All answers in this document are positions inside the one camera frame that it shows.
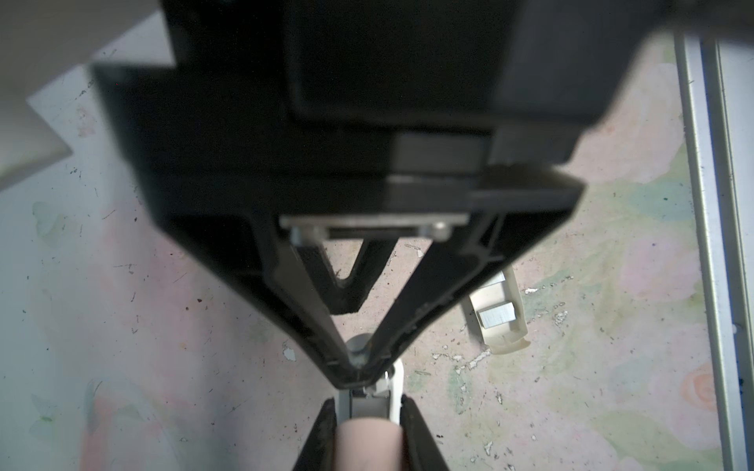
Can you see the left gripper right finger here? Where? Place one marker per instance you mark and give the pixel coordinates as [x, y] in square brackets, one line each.
[421, 452]

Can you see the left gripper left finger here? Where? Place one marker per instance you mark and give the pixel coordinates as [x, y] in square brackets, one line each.
[318, 453]

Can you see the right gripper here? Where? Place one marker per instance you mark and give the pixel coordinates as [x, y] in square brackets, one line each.
[278, 114]

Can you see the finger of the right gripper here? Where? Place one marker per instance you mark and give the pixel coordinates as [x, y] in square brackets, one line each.
[294, 287]
[498, 232]

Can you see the staple box tray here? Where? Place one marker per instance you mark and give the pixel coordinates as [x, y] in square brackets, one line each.
[501, 288]

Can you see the staple strip in tray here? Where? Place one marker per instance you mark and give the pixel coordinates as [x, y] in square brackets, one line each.
[497, 315]

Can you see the aluminium front rail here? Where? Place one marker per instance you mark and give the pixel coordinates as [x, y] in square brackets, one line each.
[716, 78]

